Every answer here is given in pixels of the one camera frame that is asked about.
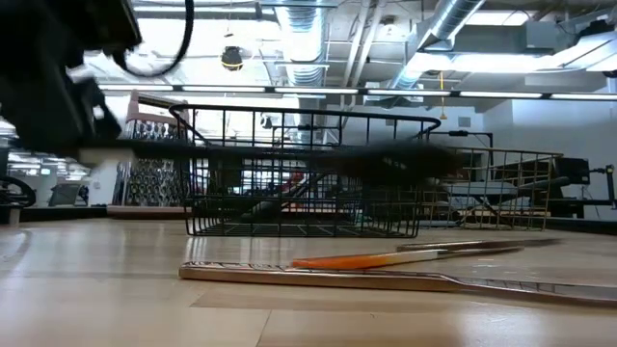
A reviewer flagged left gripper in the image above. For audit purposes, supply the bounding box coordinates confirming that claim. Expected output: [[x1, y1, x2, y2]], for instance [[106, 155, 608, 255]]
[[0, 0, 144, 153]]

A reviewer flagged black utensil with silver band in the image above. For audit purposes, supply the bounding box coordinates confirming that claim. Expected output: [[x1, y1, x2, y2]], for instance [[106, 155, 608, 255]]
[[240, 171, 334, 224]]

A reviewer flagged copper cutlery piece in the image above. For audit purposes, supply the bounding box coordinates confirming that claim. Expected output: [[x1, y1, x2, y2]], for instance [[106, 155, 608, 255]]
[[177, 260, 617, 307]]

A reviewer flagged orange handled knife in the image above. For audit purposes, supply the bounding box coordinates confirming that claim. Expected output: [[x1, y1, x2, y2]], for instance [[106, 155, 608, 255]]
[[291, 246, 526, 271]]

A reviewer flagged yellow hanging pendant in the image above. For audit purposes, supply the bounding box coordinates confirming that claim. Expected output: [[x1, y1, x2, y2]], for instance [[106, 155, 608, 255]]
[[437, 70, 448, 121]]

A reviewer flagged long ceiling light strip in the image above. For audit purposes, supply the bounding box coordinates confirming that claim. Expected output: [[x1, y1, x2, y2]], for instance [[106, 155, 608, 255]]
[[95, 83, 617, 101]]

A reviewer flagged small black monitor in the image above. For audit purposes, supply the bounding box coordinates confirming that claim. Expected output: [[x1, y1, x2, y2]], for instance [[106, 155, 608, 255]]
[[553, 156, 592, 187]]

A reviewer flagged black ceiling dome camera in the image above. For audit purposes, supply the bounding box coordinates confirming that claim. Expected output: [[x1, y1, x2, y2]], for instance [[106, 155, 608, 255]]
[[220, 45, 245, 73]]

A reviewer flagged silver ventilation duct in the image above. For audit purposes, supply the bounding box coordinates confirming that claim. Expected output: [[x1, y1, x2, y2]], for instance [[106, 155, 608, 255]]
[[274, 0, 334, 88], [385, 0, 488, 92]]

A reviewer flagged black wire basket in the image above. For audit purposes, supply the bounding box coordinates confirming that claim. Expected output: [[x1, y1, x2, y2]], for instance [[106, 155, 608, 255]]
[[168, 103, 443, 240]]

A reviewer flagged black gantry frame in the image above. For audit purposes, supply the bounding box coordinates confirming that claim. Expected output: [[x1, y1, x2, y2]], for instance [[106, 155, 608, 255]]
[[441, 129, 495, 155]]

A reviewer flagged gold wire basket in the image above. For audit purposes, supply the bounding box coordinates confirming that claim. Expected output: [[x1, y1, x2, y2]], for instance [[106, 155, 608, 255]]
[[418, 146, 564, 231]]

